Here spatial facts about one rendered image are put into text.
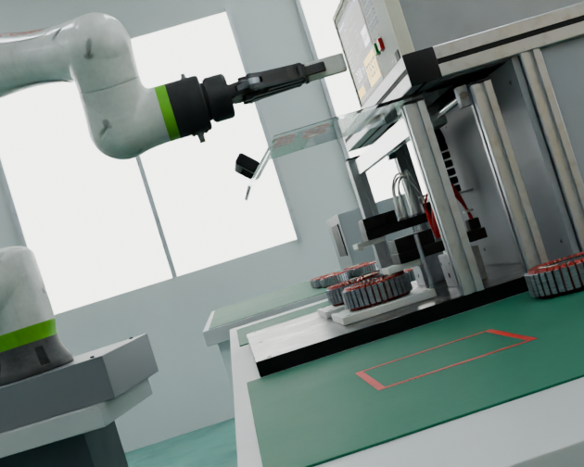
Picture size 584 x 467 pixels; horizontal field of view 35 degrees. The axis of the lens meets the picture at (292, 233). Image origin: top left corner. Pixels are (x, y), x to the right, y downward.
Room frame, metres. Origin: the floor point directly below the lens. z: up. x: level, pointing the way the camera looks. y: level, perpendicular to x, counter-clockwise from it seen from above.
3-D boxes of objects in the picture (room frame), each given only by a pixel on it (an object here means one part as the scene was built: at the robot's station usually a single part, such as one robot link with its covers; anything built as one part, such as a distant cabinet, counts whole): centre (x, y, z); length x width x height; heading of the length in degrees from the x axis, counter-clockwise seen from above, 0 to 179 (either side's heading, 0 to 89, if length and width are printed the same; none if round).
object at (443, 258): (1.51, -0.25, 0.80); 0.08 x 0.05 x 0.06; 5
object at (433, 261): (1.75, -0.23, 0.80); 0.08 x 0.05 x 0.06; 5
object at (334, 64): (1.54, -0.13, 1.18); 0.07 x 0.01 x 0.03; 95
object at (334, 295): (1.74, -0.08, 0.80); 0.11 x 0.11 x 0.04
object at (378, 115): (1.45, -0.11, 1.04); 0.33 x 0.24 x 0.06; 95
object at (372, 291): (1.50, -0.10, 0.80); 0.11 x 0.11 x 0.04
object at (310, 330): (1.62, -0.11, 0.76); 0.64 x 0.47 x 0.02; 5
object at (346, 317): (1.50, -0.10, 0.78); 0.15 x 0.15 x 0.01; 5
